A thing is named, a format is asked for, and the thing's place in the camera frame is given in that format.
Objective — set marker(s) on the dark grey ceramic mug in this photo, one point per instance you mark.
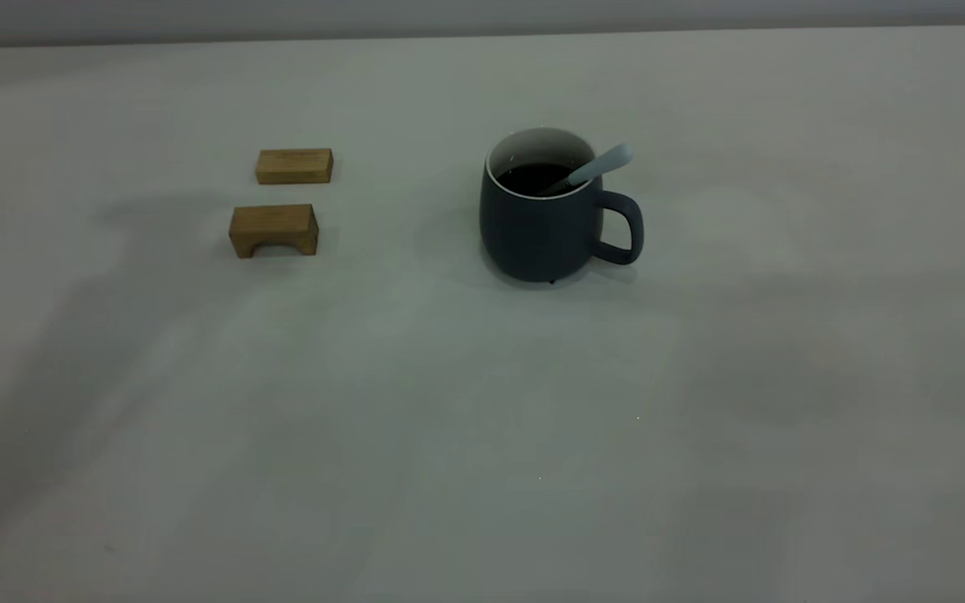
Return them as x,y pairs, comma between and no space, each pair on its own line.
533,239

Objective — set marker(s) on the arched wooden block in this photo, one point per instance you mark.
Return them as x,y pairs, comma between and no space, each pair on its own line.
273,222

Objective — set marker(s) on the flat wooden block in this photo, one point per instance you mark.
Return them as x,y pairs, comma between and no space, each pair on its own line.
294,166

